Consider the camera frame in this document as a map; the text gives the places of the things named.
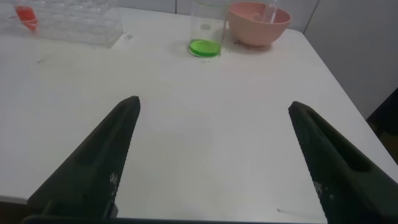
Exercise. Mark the clear plastic test tube rack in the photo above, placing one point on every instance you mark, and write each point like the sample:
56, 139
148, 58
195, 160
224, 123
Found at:
74, 21

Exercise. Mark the test tube with blue pigment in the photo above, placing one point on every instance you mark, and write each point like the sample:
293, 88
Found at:
272, 12

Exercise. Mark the pink bowl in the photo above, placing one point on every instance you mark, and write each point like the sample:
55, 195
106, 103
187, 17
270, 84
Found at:
258, 26

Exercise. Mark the test tube with red pigment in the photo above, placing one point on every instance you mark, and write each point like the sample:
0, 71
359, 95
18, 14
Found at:
27, 17

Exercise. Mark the clear glass beaker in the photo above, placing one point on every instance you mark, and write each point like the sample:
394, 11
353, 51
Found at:
206, 34

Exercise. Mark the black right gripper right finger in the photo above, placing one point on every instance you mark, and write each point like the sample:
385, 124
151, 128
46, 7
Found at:
345, 174

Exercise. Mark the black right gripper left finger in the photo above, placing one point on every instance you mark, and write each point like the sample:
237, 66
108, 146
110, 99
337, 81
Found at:
90, 174

